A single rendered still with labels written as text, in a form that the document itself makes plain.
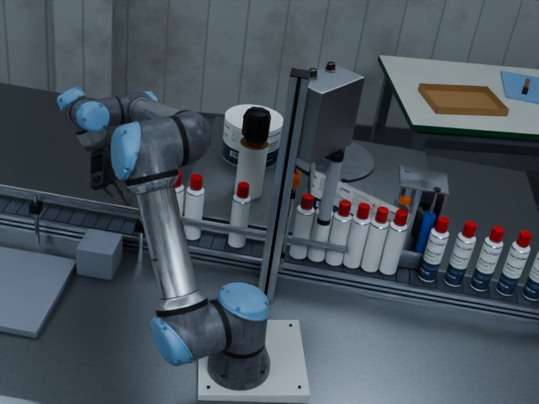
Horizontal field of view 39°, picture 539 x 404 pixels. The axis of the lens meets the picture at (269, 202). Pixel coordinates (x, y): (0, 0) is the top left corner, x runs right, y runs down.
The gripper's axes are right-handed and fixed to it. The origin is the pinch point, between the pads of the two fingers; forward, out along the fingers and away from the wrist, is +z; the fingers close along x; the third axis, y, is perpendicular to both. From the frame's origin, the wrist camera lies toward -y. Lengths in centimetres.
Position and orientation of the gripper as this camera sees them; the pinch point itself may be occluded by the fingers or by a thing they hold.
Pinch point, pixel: (127, 203)
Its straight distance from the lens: 221.7
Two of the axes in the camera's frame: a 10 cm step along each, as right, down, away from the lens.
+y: 1.3, -5.3, 8.4
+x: -9.1, 2.7, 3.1
